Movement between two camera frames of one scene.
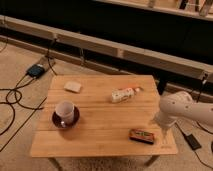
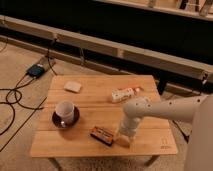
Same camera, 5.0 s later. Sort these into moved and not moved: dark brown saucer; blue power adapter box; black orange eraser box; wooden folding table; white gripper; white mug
Moved: white gripper; black orange eraser box
Not moved: dark brown saucer; blue power adapter box; white mug; wooden folding table
